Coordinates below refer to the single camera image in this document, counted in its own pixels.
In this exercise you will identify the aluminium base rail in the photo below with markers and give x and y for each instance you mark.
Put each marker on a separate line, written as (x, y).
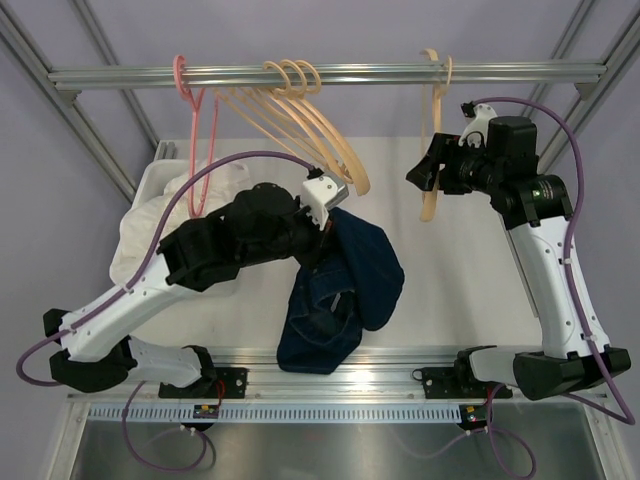
(370, 375)

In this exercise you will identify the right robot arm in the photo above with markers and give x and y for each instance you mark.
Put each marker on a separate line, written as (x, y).
(497, 157)

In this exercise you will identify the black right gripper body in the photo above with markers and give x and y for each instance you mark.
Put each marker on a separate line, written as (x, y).
(465, 170)

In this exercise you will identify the aluminium frame strut right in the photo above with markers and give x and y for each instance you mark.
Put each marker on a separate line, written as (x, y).
(606, 32)

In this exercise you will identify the white plastic basket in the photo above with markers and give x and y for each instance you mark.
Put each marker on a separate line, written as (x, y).
(150, 175)

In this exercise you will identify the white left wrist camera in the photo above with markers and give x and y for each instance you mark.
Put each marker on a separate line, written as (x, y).
(320, 195)

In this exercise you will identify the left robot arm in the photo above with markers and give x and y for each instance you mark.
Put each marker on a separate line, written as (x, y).
(262, 224)

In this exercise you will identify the dark navy skirt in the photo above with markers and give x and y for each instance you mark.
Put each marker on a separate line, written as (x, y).
(354, 289)

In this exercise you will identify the white pleated skirt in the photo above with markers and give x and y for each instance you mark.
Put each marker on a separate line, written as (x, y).
(145, 230)

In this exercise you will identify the white slotted cable duct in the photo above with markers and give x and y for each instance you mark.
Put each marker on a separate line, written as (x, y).
(268, 413)

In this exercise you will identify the aluminium frame strut left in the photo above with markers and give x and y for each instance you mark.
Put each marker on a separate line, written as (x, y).
(59, 88)

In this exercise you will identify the aluminium hanging rail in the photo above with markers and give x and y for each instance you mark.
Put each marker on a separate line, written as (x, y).
(537, 72)

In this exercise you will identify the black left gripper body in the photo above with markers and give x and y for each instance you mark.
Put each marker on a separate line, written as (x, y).
(306, 240)

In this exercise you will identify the aluminium frame strut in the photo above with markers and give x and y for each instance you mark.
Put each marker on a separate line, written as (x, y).
(606, 32)
(59, 88)

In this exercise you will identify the pink plastic hanger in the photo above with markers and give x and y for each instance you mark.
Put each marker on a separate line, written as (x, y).
(197, 194)

